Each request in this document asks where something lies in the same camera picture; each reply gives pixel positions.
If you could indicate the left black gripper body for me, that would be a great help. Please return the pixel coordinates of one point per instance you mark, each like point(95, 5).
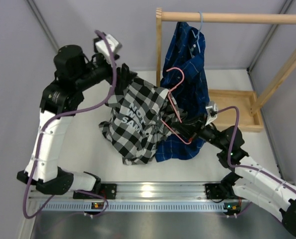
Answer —
point(98, 71)

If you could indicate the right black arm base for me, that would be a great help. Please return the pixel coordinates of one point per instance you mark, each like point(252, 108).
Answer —
point(218, 191)

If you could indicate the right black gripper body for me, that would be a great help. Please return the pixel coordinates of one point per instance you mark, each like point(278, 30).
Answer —
point(208, 133)

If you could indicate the left aluminium frame post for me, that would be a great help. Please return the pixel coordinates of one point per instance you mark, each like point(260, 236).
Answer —
point(42, 23)

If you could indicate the aluminium frame post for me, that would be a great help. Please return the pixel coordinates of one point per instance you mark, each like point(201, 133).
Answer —
point(287, 4)
point(42, 23)

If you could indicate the slotted grey cable duct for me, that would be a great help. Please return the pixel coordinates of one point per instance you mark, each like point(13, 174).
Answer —
point(137, 206)

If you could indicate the wooden clothes rack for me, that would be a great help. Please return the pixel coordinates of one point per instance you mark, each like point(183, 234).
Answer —
point(248, 102)

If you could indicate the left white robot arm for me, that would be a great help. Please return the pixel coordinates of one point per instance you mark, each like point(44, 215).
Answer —
point(59, 104)

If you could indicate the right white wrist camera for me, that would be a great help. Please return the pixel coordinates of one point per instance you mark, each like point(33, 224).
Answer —
point(211, 113)

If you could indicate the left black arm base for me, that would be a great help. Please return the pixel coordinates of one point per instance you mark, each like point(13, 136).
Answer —
point(106, 190)

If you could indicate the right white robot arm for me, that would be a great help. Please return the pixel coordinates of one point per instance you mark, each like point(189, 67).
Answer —
point(247, 179)

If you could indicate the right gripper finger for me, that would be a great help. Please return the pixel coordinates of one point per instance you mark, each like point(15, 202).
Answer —
point(188, 132)
point(197, 121)

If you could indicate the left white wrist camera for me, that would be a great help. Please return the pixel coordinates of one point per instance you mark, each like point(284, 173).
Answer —
point(113, 45)

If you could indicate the blue plaid shirt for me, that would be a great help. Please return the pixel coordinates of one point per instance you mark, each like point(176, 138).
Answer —
point(191, 95)

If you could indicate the aluminium mounting rail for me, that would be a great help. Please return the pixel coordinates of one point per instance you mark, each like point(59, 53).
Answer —
point(161, 191)

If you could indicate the pink wire hanger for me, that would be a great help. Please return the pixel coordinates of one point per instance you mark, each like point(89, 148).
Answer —
point(173, 107)

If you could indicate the right aluminium frame post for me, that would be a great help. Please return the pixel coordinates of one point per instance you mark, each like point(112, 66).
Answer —
point(287, 4)

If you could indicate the black white checkered shirt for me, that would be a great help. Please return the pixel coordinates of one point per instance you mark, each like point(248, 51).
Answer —
point(135, 128)

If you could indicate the blue wire hanger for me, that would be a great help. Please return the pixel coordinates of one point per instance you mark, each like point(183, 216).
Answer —
point(197, 36)

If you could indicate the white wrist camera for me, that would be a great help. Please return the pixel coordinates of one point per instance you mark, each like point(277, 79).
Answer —
point(211, 113)
point(113, 45)

